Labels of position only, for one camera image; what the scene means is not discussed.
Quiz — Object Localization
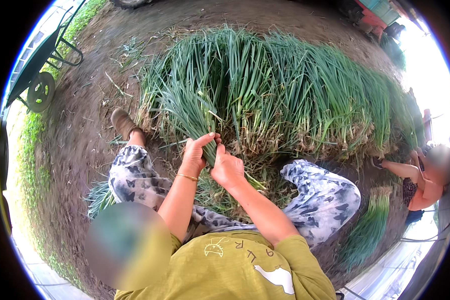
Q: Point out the green wheelbarrow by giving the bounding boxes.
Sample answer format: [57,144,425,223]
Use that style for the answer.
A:
[5,0,85,113]

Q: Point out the pile of onion trimmings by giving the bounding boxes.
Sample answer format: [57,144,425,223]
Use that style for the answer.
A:
[193,157,299,223]

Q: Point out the bunch of green onions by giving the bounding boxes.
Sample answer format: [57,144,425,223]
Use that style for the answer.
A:
[155,73,268,192]

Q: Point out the large heap of green onions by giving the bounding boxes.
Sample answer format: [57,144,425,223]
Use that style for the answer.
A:
[136,24,425,167]

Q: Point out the distant heap of green plants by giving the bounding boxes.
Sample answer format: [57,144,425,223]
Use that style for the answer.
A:
[379,33,407,71]

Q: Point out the person's legs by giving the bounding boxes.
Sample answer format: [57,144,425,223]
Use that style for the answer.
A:
[108,107,362,250]

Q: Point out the person's right hand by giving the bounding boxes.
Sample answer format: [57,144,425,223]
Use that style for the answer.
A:
[209,143,248,190]

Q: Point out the black vehicle tyre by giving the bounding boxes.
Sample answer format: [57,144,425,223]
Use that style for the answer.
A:
[110,0,153,9]

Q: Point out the row of cleaned green onions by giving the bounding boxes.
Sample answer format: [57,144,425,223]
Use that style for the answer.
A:
[338,187,393,271]

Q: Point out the small pile of green onions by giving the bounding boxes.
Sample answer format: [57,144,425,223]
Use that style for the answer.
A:
[85,180,118,220]

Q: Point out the person's body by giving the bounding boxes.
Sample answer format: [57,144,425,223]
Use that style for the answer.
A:
[84,202,338,300]

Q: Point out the red farm vehicle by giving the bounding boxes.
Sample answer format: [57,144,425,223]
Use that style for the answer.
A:
[337,0,406,39]

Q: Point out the person's left hand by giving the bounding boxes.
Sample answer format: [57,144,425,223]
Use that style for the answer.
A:
[179,132,223,178]

